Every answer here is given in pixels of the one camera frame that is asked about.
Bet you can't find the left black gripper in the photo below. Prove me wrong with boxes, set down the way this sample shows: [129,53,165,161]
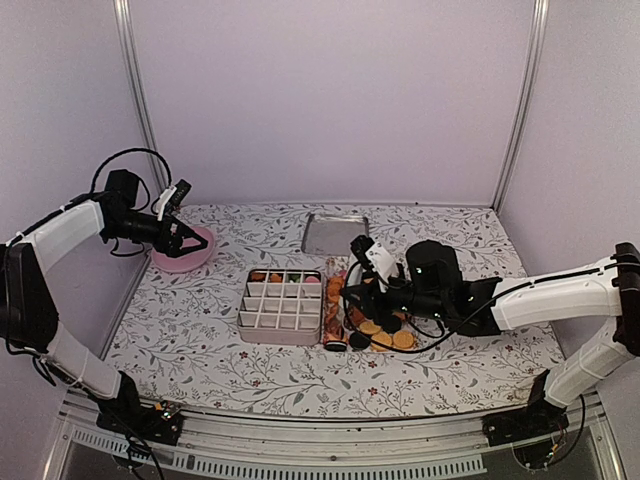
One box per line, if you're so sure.
[106,209,209,257]

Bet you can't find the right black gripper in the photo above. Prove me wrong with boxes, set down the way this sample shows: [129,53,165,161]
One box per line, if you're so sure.
[339,273,448,328]

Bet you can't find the metal serving tongs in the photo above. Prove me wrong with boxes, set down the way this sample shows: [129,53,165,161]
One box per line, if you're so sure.
[327,262,366,332]

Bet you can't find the pink divided cookie tin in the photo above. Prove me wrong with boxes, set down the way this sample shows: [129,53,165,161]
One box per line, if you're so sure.
[237,269,324,347]

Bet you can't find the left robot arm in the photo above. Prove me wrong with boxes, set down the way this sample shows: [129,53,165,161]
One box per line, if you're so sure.
[1,169,209,434]

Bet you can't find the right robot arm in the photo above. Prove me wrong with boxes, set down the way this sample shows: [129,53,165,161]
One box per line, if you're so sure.
[340,235,639,436]

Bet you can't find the pink plate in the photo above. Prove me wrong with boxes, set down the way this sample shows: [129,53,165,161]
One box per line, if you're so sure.
[151,227,215,274]

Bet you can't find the black sandwich cookie right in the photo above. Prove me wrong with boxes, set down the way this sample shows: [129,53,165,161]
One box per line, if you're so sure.
[349,332,370,351]

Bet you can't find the black sandwich cookie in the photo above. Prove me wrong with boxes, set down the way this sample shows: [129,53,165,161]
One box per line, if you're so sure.
[349,332,370,351]
[324,341,347,352]

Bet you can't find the yellow round biscuit left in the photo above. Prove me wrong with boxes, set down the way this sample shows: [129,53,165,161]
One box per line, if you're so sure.
[371,331,393,352]

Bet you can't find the yellow round biscuit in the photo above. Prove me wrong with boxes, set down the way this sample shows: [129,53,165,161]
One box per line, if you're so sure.
[371,331,393,352]
[392,330,415,350]

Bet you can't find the black sandwich cookie left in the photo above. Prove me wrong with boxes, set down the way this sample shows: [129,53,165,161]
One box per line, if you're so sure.
[324,341,347,352]

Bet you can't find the floral cookie tray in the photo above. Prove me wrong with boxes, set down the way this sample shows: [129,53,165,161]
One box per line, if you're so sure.
[322,257,418,352]

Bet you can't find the silver metal tray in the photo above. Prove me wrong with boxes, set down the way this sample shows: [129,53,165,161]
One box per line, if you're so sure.
[301,213,369,256]

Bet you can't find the yellow round biscuit right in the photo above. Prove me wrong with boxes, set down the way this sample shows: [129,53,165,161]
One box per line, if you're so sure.
[392,330,415,350]

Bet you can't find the floral tablecloth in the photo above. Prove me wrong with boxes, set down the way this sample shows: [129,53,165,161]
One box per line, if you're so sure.
[107,204,563,418]

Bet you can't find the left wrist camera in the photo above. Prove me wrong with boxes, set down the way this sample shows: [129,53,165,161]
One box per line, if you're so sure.
[151,179,192,221]

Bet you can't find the black camera cable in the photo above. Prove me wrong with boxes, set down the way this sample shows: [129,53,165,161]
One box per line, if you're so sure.
[89,147,174,194]

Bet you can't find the front aluminium rail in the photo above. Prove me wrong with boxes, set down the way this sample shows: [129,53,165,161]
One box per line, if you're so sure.
[43,393,629,479]

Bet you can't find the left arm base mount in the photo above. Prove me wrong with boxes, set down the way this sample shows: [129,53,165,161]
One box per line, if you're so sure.
[96,401,184,446]

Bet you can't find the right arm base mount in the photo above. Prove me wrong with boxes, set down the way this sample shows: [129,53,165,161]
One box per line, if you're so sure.
[482,400,569,446]

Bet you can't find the left aluminium frame post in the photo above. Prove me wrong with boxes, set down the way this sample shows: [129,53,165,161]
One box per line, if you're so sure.
[112,0,172,213]

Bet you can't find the aluminium frame post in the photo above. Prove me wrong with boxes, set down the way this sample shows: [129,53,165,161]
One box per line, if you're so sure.
[112,0,172,213]
[491,0,550,215]

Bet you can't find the right aluminium frame post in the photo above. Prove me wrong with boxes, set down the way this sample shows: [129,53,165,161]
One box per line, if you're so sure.
[491,0,550,215]

